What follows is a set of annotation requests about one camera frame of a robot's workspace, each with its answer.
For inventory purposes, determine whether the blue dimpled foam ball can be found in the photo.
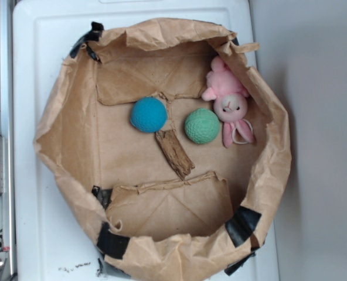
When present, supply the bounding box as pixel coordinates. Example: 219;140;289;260
130;97;168;133

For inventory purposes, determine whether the green dimpled foam ball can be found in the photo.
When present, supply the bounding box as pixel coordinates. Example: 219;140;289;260
184;108;220;145

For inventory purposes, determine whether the crumpled brown paper bag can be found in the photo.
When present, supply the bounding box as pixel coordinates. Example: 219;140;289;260
34;18;291;280

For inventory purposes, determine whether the brown wood bark piece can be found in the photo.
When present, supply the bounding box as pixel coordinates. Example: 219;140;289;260
155;130;195;180

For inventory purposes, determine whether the pink plush bunny toy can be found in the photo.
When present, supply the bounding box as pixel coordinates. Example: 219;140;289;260
202;56;255;148

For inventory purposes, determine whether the white plastic tray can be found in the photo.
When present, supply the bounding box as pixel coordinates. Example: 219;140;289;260
11;0;282;281

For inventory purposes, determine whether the silver aluminium frame rail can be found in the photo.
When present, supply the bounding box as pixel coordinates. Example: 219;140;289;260
0;1;18;280

